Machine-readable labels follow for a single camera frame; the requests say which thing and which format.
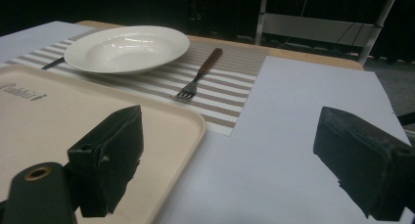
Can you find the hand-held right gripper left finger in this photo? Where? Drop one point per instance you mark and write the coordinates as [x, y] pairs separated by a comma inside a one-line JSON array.
[[107, 158]]

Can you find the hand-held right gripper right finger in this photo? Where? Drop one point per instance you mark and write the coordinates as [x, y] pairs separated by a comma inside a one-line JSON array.
[[362, 165]]

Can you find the beige plastic tray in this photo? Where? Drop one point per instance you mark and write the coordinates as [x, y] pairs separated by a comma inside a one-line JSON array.
[[65, 119]]

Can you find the white deep plate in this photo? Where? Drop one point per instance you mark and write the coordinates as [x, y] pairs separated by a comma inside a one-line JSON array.
[[127, 49]]

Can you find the striped woven placemat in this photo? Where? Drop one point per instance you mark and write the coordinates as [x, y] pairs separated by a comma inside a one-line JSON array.
[[215, 87]]

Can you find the metal frame stand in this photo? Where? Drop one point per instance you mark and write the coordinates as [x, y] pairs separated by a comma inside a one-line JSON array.
[[323, 28]]

